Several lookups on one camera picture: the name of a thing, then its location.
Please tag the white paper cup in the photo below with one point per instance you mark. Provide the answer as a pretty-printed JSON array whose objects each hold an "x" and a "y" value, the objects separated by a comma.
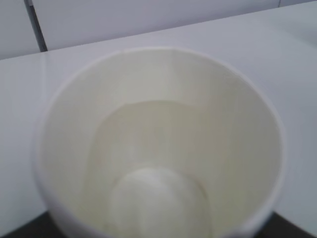
[{"x": 159, "y": 143}]

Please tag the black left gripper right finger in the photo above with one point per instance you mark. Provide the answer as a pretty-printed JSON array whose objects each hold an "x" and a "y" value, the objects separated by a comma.
[{"x": 278, "y": 227}]

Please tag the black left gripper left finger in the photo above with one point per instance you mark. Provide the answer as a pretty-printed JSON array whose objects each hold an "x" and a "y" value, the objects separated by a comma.
[{"x": 41, "y": 227}]

